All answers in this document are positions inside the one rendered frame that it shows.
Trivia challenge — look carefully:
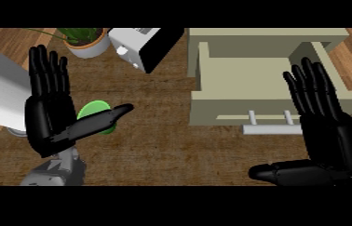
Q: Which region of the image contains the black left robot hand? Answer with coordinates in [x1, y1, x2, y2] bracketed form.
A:
[23, 44, 136, 159]

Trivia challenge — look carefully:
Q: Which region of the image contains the beige cabinet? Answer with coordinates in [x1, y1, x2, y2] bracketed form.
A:
[186, 27, 352, 79]

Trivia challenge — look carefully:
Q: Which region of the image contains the pale grey drawer handle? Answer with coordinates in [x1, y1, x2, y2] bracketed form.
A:
[242, 110, 304, 136]

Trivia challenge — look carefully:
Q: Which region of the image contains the potted green plant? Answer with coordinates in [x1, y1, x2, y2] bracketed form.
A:
[26, 27, 112, 60]

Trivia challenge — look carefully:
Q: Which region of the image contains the white grey appliance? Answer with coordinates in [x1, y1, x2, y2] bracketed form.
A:
[0, 52, 32, 139]

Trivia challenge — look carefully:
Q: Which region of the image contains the green cup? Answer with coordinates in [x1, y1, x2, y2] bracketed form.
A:
[75, 100, 118, 136]

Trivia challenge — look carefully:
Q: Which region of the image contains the white toaster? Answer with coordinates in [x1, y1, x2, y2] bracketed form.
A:
[108, 27, 186, 74]

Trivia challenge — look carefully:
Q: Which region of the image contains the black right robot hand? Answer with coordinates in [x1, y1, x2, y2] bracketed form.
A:
[247, 56, 352, 187]

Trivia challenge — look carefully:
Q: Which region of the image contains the beige open drawer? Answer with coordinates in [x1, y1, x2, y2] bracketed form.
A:
[186, 41, 352, 127]

